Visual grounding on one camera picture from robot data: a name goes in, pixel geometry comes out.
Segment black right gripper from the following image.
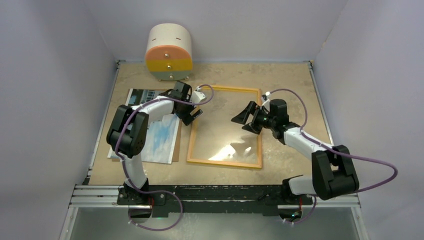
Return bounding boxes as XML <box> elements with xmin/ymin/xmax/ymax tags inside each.
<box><xmin>232</xmin><ymin>101</ymin><xmax>277</xmax><ymax>135</ymax></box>

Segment yellow picture frame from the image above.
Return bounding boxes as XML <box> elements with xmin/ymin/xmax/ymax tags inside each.
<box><xmin>187</xmin><ymin>85</ymin><xmax>263</xmax><ymax>169</ymax></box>

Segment glossy building photo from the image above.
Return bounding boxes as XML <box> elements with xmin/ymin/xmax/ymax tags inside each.
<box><xmin>125</xmin><ymin>88</ymin><xmax>180</xmax><ymax>164</ymax></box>

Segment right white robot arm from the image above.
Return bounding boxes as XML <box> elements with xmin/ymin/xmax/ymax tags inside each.
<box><xmin>231</xmin><ymin>99</ymin><xmax>360</xmax><ymax>204</ymax></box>

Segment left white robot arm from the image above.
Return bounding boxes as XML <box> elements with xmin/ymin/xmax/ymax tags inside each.
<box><xmin>106</xmin><ymin>81</ymin><xmax>213</xmax><ymax>205</ymax></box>

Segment brown backing board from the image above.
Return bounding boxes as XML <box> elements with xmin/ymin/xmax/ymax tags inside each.
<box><xmin>111</xmin><ymin>122</ymin><xmax>183</xmax><ymax>163</ymax></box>

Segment round pastel drawer cabinet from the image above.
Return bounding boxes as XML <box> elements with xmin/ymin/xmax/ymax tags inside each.
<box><xmin>144</xmin><ymin>23</ymin><xmax>193</xmax><ymax>81</ymax></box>

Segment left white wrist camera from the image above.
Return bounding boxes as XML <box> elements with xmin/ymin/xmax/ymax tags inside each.
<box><xmin>190</xmin><ymin>91</ymin><xmax>207</xmax><ymax>104</ymax></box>

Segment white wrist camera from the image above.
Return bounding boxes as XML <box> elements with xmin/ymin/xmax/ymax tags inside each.
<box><xmin>261</xmin><ymin>91</ymin><xmax>271</xmax><ymax>107</ymax></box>
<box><xmin>190</xmin><ymin>91</ymin><xmax>207</xmax><ymax>104</ymax></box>

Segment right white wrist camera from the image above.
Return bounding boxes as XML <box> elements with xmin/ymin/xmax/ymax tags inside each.
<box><xmin>261</xmin><ymin>91</ymin><xmax>271</xmax><ymax>107</ymax></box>

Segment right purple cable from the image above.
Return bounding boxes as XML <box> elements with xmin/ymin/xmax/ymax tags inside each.
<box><xmin>263</xmin><ymin>88</ymin><xmax>398</xmax><ymax>226</ymax></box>

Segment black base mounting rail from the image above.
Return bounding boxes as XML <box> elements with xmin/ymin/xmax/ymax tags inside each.
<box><xmin>117</xmin><ymin>184</ymin><xmax>313</xmax><ymax>218</ymax></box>

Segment aluminium extrusion frame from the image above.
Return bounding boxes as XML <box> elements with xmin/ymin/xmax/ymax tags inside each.
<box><xmin>60</xmin><ymin>60</ymin><xmax>369</xmax><ymax>240</ymax></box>

